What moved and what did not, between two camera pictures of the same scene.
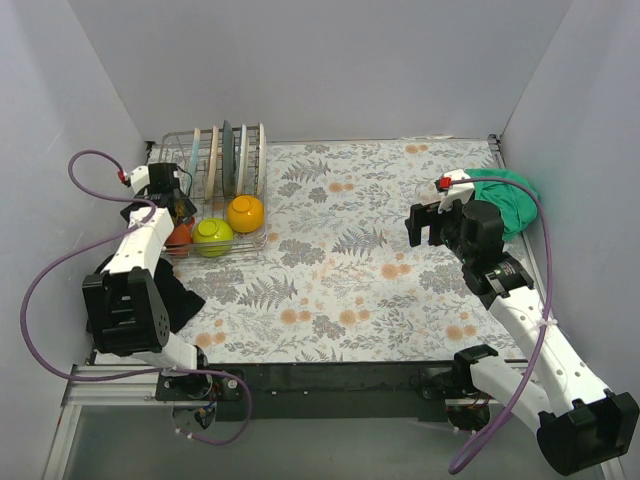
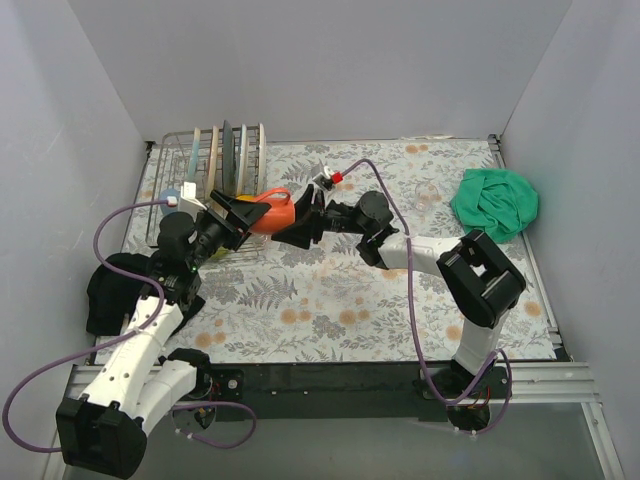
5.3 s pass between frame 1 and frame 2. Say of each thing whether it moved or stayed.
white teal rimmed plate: stayed
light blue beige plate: stayed
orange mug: moved
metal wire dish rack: stayed
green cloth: stayed
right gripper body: moved
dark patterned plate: stayed
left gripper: moved
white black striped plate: stayed
